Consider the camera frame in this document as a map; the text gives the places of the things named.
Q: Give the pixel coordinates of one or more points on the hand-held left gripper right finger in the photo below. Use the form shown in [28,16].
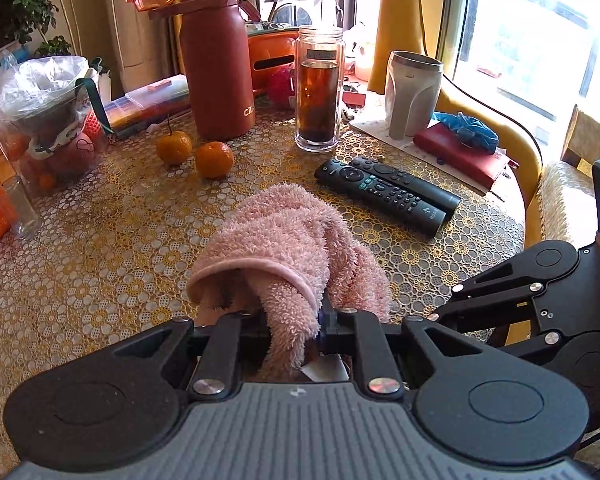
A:
[365,350]

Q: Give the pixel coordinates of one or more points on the patterned chair cushion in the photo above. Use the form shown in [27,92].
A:
[565,205]

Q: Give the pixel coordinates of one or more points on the pink fluffy towel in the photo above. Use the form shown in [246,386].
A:
[280,240]

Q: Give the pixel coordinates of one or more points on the black remote control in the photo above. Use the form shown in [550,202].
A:
[375,195]
[420,185]

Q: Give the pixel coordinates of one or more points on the wooden chair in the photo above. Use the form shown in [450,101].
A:
[592,132]

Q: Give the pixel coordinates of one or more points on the round orange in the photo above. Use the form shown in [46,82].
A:
[214,160]

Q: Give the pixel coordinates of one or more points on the red notebook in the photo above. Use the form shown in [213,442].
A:
[460,157]

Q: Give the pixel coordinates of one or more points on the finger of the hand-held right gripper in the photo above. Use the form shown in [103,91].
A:
[495,280]
[500,325]

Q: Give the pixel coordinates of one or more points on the yellow chair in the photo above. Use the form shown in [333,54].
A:
[510,150]

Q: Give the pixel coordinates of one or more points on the orange plastic container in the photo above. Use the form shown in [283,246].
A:
[272,57]

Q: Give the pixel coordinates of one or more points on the large red water bottle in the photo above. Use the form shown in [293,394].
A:
[220,70]

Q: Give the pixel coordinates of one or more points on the white standing air conditioner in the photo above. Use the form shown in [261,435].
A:
[140,20]

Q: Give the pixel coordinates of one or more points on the white paper sheet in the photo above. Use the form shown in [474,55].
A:
[380,127]

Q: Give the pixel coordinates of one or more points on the grey and white tumbler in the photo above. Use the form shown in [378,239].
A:
[410,95]

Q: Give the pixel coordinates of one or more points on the white washing machine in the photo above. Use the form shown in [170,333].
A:
[295,7]

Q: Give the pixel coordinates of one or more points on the orange with stem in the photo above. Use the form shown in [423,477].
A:
[174,147]

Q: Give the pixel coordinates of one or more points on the yellow curtain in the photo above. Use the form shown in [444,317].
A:
[397,20]

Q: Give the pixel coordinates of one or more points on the clear drinking glass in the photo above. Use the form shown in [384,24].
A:
[22,210]

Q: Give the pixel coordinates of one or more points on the glass tea bottle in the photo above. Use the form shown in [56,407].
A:
[317,100]

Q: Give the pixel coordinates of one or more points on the clear plastic bag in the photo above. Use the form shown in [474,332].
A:
[40,82]

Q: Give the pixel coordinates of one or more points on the tall potted tree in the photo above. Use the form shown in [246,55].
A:
[37,10]

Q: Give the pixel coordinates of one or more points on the dark metal bowl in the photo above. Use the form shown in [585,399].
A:
[47,122]

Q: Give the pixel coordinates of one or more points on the bag of fruit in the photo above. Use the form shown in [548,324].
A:
[67,152]

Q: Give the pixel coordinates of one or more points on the clear plastic storage box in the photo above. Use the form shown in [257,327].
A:
[147,102]

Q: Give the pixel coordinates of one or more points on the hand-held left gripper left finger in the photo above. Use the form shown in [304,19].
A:
[225,350]

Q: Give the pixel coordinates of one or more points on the blue crumpled bag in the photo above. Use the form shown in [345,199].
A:
[467,130]

